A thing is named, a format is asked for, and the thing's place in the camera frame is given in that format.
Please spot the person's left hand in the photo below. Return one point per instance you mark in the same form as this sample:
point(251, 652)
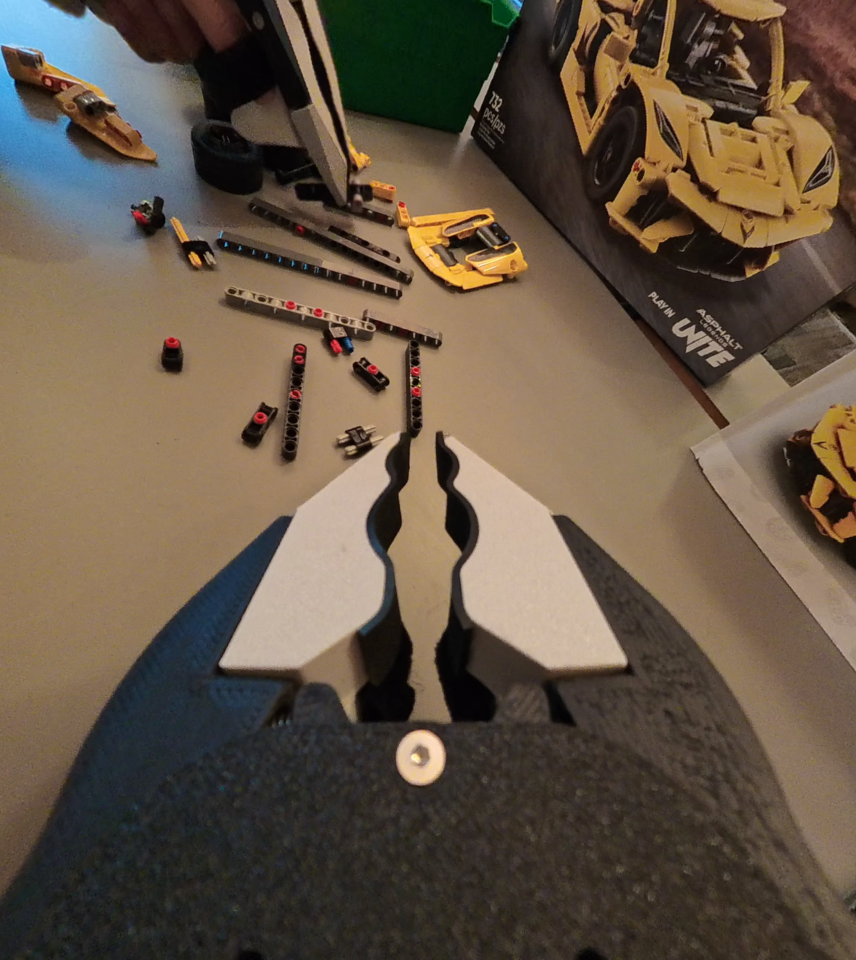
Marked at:
point(165, 26)

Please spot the toy car set box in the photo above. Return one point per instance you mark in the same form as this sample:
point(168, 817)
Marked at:
point(698, 150)

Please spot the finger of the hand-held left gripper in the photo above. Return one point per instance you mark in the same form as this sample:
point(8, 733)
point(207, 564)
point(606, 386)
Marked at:
point(323, 150)
point(267, 124)

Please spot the black toy tire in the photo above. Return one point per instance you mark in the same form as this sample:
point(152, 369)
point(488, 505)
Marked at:
point(225, 157)

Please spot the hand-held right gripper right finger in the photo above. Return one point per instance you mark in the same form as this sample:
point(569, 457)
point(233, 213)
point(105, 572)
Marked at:
point(540, 592)

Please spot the black grey connector piece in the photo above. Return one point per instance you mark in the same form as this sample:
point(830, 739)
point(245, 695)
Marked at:
point(359, 439)

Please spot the green plastic bin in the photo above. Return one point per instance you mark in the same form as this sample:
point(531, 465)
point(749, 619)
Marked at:
point(413, 60)

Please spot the toy car instruction booklet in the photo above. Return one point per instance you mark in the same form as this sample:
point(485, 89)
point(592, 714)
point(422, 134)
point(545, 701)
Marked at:
point(833, 525)

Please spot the yellow toy car body section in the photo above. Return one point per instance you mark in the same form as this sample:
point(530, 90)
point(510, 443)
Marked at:
point(465, 251)

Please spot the yellow angled brick piece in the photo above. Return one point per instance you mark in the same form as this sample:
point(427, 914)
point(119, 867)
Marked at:
point(383, 190)

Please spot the group of black pinned beams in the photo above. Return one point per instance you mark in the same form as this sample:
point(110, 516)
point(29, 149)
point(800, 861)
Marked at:
point(308, 262)

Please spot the small yellow blue pin piece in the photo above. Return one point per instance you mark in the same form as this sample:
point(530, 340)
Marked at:
point(194, 246)

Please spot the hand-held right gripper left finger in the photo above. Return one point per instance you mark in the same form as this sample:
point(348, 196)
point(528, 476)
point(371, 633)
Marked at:
point(308, 592)

